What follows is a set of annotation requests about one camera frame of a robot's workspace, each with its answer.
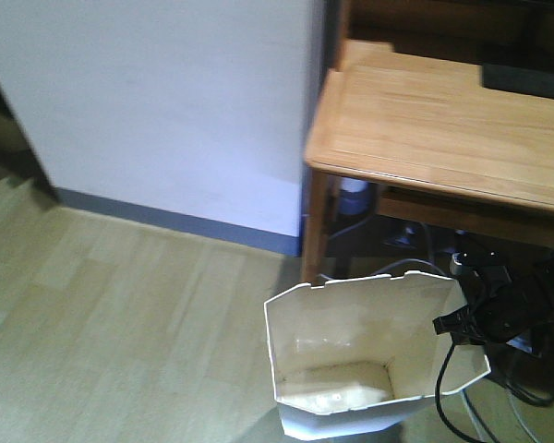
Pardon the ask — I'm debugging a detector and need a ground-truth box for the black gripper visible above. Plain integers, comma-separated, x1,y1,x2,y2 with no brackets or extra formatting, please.
433,277,543,345

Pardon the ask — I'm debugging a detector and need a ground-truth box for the white trash bin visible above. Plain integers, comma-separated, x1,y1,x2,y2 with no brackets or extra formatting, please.
264,270,490,441

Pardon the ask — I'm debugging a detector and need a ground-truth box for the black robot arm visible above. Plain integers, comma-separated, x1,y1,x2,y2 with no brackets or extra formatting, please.
433,251,554,345

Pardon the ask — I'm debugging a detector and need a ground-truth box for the wooden desk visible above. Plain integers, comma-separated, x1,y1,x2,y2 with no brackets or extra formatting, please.
301,1,554,281

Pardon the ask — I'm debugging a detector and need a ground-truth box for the blue white water jug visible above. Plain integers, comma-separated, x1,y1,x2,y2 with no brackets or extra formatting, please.
338,177,370,216

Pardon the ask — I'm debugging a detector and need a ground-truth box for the black computer monitor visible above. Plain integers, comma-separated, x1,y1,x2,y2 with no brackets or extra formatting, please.
479,1,554,100

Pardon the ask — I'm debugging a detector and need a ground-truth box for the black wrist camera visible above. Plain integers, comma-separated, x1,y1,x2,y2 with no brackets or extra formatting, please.
450,251,512,286

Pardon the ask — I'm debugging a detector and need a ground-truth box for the white cable under desk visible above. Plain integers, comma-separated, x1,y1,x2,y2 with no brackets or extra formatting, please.
327,211,444,282

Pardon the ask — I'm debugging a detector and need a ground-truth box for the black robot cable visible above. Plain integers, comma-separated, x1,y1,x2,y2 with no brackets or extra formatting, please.
433,341,486,443

